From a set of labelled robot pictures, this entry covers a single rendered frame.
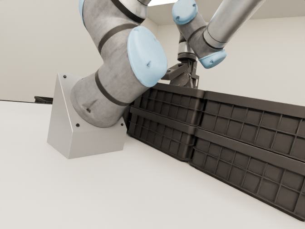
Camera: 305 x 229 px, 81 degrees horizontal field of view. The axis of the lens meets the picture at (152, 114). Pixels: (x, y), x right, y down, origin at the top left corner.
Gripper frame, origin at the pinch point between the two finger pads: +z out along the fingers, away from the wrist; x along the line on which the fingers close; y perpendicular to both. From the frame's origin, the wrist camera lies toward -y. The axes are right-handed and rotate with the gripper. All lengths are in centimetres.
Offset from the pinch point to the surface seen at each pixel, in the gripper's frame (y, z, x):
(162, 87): -8.6, -6.8, 1.1
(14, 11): -1, -114, 299
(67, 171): -39.6, 15.5, -2.3
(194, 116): -7.3, 1.8, -11.3
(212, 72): 336, -95, 141
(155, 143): -7.5, 12.9, 2.1
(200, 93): -8.2, -5.1, -12.8
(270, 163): -8.8, 9.5, -32.0
